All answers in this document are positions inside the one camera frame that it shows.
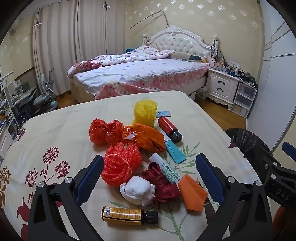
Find orange-red foam net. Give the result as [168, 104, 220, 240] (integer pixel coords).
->
[101, 142, 142, 188]

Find red plastic bag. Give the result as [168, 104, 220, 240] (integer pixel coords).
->
[90, 119, 125, 147]

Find brown bottle with yellow label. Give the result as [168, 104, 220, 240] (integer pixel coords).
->
[101, 206, 159, 226]

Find clutter of small toiletry items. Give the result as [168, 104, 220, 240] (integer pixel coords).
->
[209, 50, 256, 81]

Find white bedside device with cables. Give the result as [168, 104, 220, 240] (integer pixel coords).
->
[211, 39, 220, 63]

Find floral bed sheet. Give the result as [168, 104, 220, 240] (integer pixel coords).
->
[69, 57, 210, 100]

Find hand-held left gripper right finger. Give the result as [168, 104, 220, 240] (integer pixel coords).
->
[195, 153, 273, 241]

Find floral printed tablecloth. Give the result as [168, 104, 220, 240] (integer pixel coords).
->
[0, 90, 273, 241]

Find yellow foam net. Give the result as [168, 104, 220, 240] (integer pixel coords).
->
[132, 100, 158, 128]

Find grey office chair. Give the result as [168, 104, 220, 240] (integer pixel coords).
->
[33, 68, 59, 116]

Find cluttered desk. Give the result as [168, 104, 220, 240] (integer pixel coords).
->
[0, 70, 37, 139]

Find orange plastic bag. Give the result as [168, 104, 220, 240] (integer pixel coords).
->
[122, 123, 166, 153]

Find clear plastic drawer unit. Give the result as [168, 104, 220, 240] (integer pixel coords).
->
[231, 81, 257, 118]

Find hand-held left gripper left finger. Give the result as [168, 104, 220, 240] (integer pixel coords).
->
[28, 155, 104, 241]

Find white tube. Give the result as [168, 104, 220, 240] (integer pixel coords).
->
[149, 153, 181, 184]

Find person's right forearm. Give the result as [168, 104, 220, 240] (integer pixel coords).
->
[273, 205, 296, 241]

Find white sliding wardrobe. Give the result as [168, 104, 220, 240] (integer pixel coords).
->
[246, 0, 296, 149]

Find pillow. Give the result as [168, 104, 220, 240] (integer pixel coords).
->
[171, 53, 204, 62]

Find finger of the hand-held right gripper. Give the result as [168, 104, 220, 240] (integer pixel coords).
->
[255, 145, 296, 183]
[282, 142, 296, 163]

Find plastic bag on floor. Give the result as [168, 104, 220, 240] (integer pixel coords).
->
[195, 87, 207, 101]

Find floral quilt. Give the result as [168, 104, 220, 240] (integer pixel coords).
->
[67, 45, 175, 78]

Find red bottle with black cap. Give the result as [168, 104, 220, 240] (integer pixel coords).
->
[158, 116, 183, 143]

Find dark red ribbon bundle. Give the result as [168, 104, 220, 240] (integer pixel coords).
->
[142, 162, 181, 202]

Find white nightstand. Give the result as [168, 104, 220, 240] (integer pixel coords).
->
[206, 68, 242, 111]

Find beige curtain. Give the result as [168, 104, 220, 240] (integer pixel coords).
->
[77, 0, 126, 64]
[32, 5, 79, 95]

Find white bed with tufted headboard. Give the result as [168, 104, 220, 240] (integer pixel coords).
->
[67, 25, 218, 101]

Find trash bin with black bag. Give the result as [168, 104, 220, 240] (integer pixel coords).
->
[225, 127, 285, 176]

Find orange paper piece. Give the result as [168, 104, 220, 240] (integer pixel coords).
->
[178, 174, 207, 212]

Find thin metal pole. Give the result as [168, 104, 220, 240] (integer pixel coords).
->
[128, 10, 170, 30]

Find turquoise card sleeve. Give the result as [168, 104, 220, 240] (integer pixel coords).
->
[164, 136, 187, 164]

